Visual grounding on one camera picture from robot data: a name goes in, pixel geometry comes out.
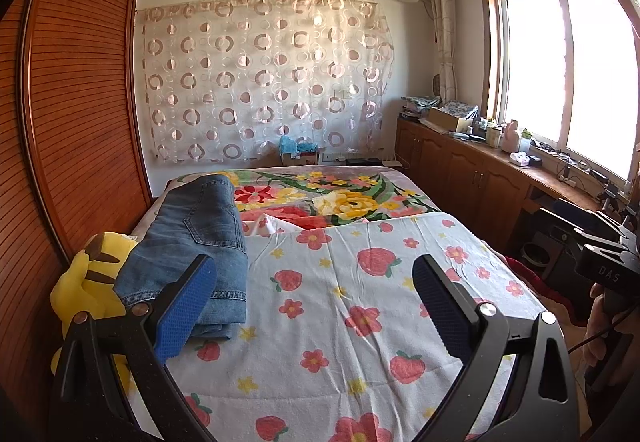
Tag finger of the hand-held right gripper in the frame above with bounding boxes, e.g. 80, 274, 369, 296
537, 207, 628, 235
550, 224, 633, 250

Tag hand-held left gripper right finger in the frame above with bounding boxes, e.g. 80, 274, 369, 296
411, 253, 581, 442

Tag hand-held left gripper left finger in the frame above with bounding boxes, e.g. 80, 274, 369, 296
50, 253, 218, 442

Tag light blue denim pants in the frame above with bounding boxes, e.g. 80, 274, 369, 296
114, 174, 249, 324

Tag person's right hand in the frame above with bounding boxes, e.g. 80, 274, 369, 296
585, 281, 632, 370

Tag dark waste bin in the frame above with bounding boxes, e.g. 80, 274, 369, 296
522, 242, 554, 269

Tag red blanket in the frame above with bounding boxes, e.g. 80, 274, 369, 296
505, 254, 592, 324

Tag pink bottle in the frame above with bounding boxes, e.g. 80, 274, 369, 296
501, 119, 521, 153

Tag yellow plush toy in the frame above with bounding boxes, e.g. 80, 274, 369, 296
50, 232, 139, 375

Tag wooden sideboard cabinet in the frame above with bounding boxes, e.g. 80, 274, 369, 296
395, 114, 640, 273

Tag large floral bed sheet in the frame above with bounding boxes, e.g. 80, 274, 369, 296
165, 165, 442, 235

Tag wooden framed window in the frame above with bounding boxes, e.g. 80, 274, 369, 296
477, 0, 640, 188

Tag floral patterned box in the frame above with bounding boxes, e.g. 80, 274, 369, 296
442, 100, 480, 119

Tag open cardboard box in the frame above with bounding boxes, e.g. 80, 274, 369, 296
429, 107, 469, 136

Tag stack of floral papers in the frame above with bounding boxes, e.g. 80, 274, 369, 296
400, 95, 441, 121

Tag beige window curtain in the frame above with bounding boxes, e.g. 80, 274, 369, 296
426, 0, 459, 105

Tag wooden louvered wardrobe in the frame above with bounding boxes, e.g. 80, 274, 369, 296
0, 0, 154, 423

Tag circle patterned wall curtain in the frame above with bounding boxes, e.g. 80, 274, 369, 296
136, 0, 397, 164

